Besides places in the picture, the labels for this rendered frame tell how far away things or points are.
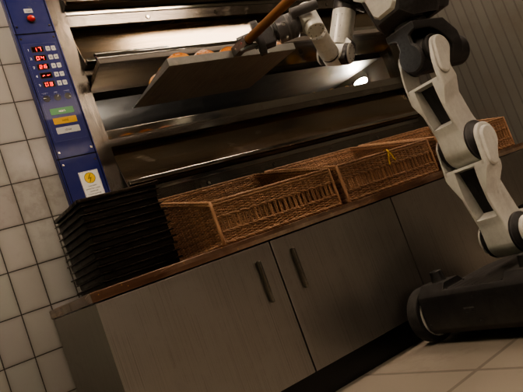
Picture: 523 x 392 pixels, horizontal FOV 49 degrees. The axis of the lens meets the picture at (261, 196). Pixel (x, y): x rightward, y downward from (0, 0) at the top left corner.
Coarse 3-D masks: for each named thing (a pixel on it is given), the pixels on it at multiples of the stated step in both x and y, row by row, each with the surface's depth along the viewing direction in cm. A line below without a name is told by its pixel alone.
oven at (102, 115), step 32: (256, 0) 289; (320, 0) 313; (64, 32) 231; (352, 64) 332; (384, 64) 339; (96, 96) 241; (128, 96) 250; (224, 96) 303; (256, 96) 326; (288, 96) 354; (352, 96) 306; (96, 128) 227; (192, 128) 250; (384, 128) 312; (416, 128) 327; (256, 160) 263; (288, 160) 273; (160, 192) 235
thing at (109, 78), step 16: (368, 32) 304; (192, 48) 244; (208, 48) 248; (304, 48) 286; (368, 48) 322; (384, 48) 333; (96, 64) 222; (112, 64) 223; (128, 64) 228; (144, 64) 233; (160, 64) 239; (288, 64) 294; (96, 80) 228; (112, 80) 233; (128, 80) 239; (144, 80) 245
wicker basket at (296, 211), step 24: (312, 168) 226; (192, 192) 238; (240, 192) 249; (264, 192) 200; (288, 192) 206; (312, 192) 212; (336, 192) 218; (168, 216) 213; (192, 216) 198; (216, 216) 187; (240, 216) 193; (264, 216) 198; (288, 216) 203; (192, 240) 203; (216, 240) 190
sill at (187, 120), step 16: (384, 80) 323; (400, 80) 330; (304, 96) 289; (320, 96) 294; (208, 112) 257; (224, 112) 261; (240, 112) 266; (128, 128) 235; (144, 128) 238; (160, 128) 242
